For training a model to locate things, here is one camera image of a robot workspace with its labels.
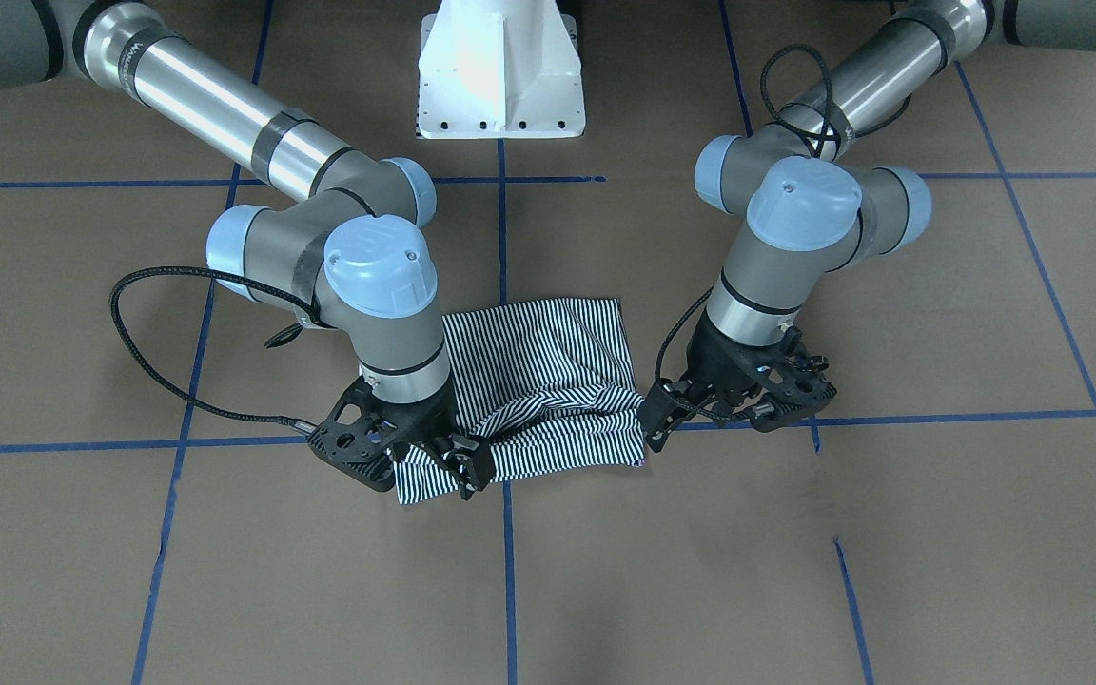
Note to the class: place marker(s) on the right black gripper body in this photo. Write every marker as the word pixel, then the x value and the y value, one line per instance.
pixel 422 419

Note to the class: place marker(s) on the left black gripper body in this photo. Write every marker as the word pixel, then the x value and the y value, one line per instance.
pixel 712 366

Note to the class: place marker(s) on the blue white striped polo shirt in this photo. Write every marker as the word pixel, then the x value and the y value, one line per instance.
pixel 549 383

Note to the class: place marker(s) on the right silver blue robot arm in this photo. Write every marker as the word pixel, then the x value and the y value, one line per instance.
pixel 105 203

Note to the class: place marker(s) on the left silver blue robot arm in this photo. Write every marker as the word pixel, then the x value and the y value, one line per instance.
pixel 804 215

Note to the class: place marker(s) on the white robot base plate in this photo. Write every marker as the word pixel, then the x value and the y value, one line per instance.
pixel 501 70

